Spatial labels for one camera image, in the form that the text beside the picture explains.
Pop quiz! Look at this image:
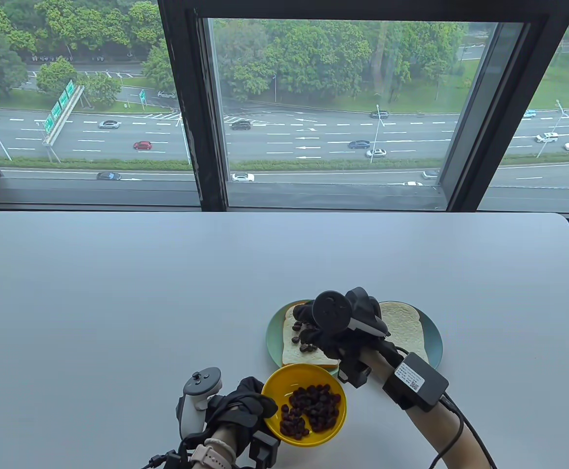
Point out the grey handheld controller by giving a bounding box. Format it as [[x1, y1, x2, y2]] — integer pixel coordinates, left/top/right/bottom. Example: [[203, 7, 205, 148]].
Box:
[[312, 287, 392, 339], [176, 366, 223, 441]]

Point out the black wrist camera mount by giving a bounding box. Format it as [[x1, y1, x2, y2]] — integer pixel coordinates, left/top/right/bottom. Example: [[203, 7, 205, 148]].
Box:
[[249, 430, 281, 467], [338, 361, 372, 389]]

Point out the beige wrist watch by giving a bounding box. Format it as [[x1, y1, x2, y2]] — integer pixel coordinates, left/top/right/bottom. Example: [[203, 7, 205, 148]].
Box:
[[189, 437, 237, 469]]

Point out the person's left hand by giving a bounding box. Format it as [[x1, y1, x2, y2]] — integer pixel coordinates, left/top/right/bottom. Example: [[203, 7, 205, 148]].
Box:
[[206, 376, 279, 439]]

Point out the dark window frame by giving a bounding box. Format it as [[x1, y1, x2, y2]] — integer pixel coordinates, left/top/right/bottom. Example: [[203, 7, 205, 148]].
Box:
[[0, 0, 569, 213]]

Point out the white toast slice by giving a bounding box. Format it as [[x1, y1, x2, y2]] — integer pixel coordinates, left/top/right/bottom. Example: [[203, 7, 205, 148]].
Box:
[[282, 303, 340, 368], [379, 301, 422, 350]]

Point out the blue plate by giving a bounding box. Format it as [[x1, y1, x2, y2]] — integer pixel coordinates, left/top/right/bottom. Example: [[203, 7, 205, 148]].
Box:
[[377, 301, 443, 368]]

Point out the yellow bowl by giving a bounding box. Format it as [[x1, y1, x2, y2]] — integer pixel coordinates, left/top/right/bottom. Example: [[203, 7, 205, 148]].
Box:
[[261, 364, 347, 447]]

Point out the light green plate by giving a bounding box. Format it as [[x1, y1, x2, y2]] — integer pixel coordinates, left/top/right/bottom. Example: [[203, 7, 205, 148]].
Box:
[[266, 299, 341, 377]]

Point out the person's left forearm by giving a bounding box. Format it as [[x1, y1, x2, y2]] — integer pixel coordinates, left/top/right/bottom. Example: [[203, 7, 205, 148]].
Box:
[[210, 423, 252, 469]]

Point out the pile of dark cranberries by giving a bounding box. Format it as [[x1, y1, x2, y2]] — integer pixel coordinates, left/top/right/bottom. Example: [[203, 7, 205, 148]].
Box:
[[279, 384, 342, 440]]

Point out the person's right hand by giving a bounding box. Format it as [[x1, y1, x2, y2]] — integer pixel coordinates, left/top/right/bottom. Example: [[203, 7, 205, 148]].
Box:
[[292, 287, 405, 389]]

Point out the black box with white label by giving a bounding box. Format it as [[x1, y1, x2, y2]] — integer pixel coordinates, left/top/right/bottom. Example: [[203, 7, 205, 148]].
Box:
[[382, 352, 450, 413]]

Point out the person's right forearm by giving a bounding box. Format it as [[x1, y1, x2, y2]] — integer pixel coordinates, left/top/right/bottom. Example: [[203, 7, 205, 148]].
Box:
[[360, 349, 498, 469]]

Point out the dark cranberries group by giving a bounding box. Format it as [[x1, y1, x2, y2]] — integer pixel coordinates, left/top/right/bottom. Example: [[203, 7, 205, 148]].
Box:
[[292, 320, 320, 354]]

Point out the black cable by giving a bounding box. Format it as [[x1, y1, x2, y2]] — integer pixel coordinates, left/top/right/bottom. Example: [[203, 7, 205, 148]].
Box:
[[394, 346, 496, 469], [143, 435, 198, 469]]

